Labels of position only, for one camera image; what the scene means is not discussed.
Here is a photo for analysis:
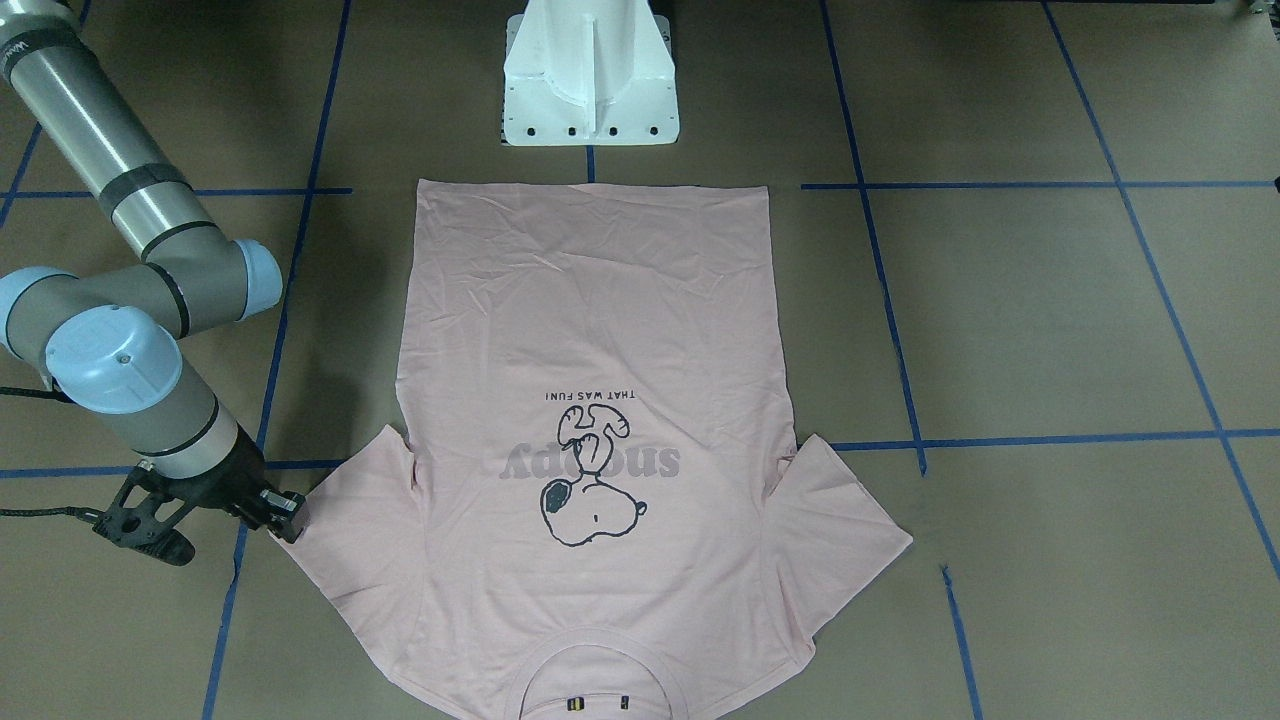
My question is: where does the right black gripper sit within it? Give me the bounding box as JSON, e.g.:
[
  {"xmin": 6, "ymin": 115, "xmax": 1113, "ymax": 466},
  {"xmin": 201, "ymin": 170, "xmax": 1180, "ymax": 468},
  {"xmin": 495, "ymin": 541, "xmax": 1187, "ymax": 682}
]
[{"xmin": 178, "ymin": 430, "xmax": 308, "ymax": 544}]

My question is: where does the pink Snoopy t-shirt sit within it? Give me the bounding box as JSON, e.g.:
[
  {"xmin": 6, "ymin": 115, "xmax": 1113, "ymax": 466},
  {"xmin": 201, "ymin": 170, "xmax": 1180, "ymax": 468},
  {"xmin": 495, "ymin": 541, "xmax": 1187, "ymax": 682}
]
[{"xmin": 288, "ymin": 179, "xmax": 913, "ymax": 719}]

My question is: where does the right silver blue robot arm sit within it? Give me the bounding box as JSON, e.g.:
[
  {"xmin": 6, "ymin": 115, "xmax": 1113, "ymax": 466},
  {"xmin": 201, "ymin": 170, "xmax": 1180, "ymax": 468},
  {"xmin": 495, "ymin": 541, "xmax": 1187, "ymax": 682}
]
[{"xmin": 3, "ymin": 1, "xmax": 305, "ymax": 566}]

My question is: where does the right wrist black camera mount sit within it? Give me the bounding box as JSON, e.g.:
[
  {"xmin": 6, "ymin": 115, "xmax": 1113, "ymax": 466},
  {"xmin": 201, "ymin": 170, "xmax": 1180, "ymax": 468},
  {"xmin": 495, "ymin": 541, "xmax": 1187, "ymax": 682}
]
[{"xmin": 91, "ymin": 461, "xmax": 195, "ymax": 568}]

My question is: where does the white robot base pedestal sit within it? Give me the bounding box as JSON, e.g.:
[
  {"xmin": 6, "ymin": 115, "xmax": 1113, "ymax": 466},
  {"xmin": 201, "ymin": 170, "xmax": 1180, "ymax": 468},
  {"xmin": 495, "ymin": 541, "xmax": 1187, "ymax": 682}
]
[{"xmin": 500, "ymin": 1, "xmax": 681, "ymax": 147}]

